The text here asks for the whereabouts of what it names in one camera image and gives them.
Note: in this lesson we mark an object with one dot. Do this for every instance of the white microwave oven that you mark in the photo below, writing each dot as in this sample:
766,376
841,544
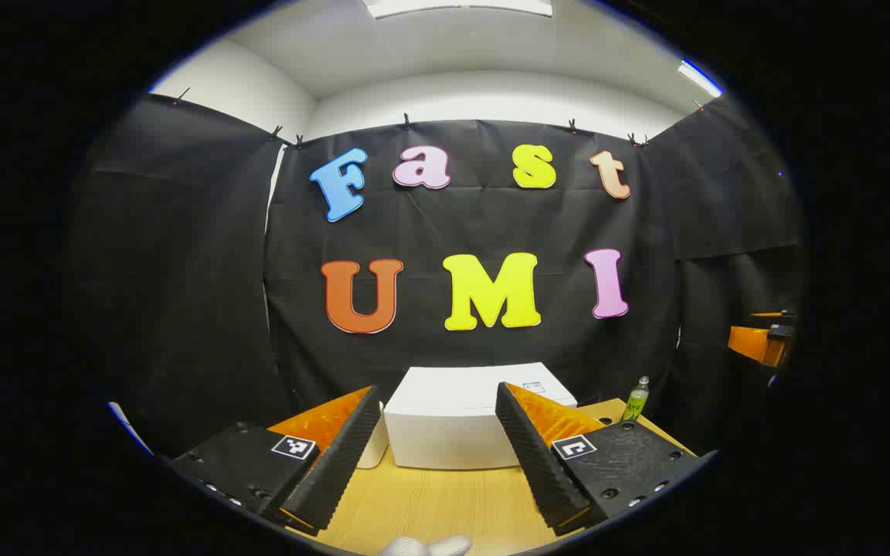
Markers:
445,425

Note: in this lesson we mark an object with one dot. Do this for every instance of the white toaster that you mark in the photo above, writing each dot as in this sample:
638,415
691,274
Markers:
377,452

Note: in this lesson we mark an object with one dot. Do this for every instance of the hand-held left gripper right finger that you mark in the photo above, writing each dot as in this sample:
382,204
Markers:
541,471

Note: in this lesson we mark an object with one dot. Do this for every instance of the green label drink bottle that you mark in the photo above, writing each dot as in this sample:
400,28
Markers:
636,403

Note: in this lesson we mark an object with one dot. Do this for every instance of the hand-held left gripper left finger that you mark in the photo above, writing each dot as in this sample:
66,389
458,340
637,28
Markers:
344,463

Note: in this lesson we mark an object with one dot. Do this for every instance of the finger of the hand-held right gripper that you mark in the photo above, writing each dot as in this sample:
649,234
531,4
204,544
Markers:
750,341

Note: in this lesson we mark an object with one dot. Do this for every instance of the ceiling light panel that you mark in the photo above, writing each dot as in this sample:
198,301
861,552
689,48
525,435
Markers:
698,77
453,6

